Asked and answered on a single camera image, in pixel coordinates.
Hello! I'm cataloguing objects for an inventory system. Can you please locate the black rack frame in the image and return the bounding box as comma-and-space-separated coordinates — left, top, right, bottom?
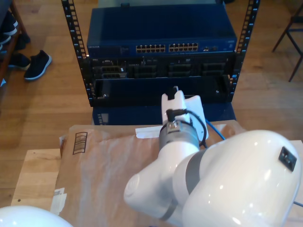
61, 0, 261, 107

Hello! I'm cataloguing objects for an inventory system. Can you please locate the black metal chair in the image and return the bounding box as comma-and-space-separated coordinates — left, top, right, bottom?
272, 4, 303, 82

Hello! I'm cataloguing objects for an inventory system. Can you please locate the white tape strip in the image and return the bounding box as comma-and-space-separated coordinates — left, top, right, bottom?
135, 126, 164, 140

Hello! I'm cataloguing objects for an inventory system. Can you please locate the black gripper power cable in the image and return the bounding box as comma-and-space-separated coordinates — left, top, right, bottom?
165, 108, 207, 148

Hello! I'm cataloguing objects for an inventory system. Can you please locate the white paper label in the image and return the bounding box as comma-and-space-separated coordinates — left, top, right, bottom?
49, 188, 67, 217

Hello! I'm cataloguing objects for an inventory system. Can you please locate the dark shoe white sole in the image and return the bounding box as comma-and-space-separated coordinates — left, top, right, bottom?
24, 49, 53, 81
8, 53, 31, 71
1, 10, 19, 35
0, 33, 12, 45

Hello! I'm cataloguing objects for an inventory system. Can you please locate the black server unit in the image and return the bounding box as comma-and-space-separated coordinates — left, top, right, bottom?
89, 56, 237, 79

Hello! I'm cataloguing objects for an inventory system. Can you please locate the wooden shoe shelf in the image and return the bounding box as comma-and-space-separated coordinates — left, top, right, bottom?
0, 0, 27, 81

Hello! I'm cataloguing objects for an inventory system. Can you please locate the blue network cable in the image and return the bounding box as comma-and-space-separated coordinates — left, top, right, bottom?
205, 119, 228, 142

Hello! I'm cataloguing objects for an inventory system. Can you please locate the blue network switch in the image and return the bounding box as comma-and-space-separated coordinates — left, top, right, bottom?
86, 4, 238, 57

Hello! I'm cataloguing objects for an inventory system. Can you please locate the brown packing paper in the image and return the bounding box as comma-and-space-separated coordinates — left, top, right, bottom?
48, 119, 247, 227

